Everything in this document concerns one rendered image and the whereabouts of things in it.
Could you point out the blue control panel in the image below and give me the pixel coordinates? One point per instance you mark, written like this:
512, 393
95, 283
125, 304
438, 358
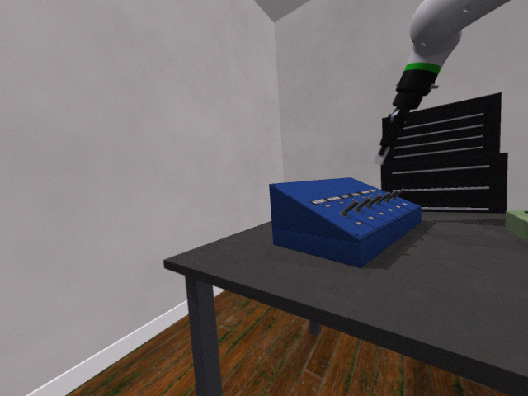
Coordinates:
323, 218

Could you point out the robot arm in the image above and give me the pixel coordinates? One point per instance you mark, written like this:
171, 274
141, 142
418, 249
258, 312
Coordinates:
433, 30

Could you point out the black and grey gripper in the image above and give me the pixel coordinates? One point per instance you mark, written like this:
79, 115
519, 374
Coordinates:
396, 122

